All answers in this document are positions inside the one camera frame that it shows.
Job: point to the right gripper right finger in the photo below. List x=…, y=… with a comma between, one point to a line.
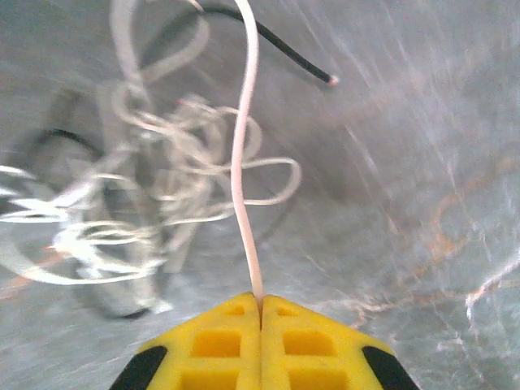
x=308, y=349

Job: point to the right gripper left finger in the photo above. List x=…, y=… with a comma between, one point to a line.
x=219, y=349

